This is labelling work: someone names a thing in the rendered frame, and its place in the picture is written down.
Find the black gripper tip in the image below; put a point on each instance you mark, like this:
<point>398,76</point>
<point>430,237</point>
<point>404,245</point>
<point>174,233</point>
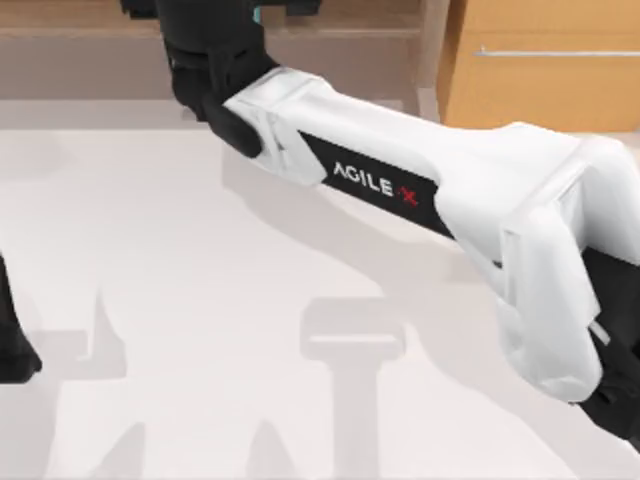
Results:
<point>15,345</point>

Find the wooden cupboard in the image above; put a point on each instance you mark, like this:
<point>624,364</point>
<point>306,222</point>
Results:
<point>540,90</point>

